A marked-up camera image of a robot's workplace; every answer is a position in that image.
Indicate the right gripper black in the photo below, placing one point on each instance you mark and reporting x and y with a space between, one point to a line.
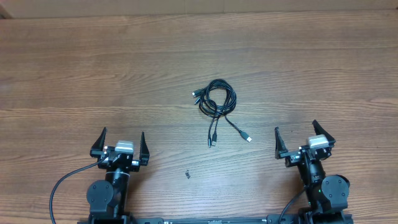
305 154

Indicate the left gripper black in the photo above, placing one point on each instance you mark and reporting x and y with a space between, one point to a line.
135 165

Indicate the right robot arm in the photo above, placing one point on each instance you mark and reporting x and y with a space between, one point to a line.
327 195

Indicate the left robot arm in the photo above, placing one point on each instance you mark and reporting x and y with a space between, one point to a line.
107 197

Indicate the small black debris piece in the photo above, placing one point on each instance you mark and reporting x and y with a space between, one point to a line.
187 174

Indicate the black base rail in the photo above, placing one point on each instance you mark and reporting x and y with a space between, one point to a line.
270 219

